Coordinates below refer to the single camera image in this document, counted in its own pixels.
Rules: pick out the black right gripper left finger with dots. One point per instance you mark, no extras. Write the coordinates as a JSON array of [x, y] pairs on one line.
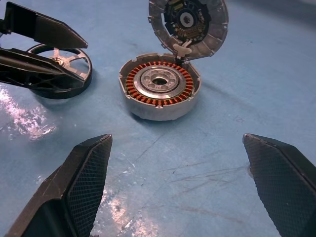
[[74, 187]]

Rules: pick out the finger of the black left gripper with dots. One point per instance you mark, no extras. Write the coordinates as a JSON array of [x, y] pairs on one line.
[[29, 69], [49, 29]]

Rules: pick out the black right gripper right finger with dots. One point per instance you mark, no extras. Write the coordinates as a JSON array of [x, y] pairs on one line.
[[284, 177]]

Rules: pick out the black rotor wheel with spokes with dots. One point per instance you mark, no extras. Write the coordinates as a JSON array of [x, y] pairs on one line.
[[87, 71]]

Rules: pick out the silver motor stator housing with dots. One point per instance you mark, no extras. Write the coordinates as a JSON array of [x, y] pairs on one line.
[[148, 111]]

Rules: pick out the silver motor cover with circuit board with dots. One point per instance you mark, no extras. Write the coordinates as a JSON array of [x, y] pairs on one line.
[[214, 37]]

